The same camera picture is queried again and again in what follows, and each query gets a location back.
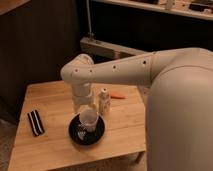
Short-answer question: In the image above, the black round plate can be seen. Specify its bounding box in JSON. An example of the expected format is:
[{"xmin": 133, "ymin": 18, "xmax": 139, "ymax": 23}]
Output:
[{"xmin": 68, "ymin": 115, "xmax": 105, "ymax": 145}]

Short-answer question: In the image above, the white plastic bottle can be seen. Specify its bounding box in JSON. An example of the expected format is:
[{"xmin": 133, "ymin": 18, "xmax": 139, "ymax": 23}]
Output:
[{"xmin": 99, "ymin": 88, "xmax": 110, "ymax": 115}]

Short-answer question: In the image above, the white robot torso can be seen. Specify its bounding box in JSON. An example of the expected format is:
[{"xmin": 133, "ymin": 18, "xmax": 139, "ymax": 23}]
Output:
[{"xmin": 146, "ymin": 48, "xmax": 213, "ymax": 171}]

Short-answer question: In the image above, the wall shelf with items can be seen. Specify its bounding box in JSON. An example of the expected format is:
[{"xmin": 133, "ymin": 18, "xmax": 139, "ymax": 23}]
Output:
[{"xmin": 94, "ymin": 0, "xmax": 213, "ymax": 21}]

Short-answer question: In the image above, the orange carrot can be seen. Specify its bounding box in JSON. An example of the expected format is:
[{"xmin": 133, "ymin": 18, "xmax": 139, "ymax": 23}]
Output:
[{"xmin": 110, "ymin": 94, "xmax": 126, "ymax": 99}]

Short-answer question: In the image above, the white cup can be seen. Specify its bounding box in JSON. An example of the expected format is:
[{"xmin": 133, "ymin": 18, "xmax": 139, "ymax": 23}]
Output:
[{"xmin": 79, "ymin": 109, "xmax": 99, "ymax": 132}]

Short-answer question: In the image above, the wooden table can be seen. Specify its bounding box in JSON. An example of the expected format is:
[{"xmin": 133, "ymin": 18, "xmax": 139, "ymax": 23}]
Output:
[{"xmin": 8, "ymin": 81, "xmax": 146, "ymax": 171}]

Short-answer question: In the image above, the black white striped block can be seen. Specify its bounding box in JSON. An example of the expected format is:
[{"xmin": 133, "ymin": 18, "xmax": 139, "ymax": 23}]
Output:
[{"xmin": 27, "ymin": 110, "xmax": 45, "ymax": 136}]

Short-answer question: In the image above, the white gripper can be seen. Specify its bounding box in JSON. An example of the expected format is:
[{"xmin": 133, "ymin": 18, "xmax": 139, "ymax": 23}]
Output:
[{"xmin": 71, "ymin": 83, "xmax": 95, "ymax": 112}]

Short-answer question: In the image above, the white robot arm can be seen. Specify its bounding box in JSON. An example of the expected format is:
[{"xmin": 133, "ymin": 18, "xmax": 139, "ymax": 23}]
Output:
[{"xmin": 60, "ymin": 51, "xmax": 172, "ymax": 112}]

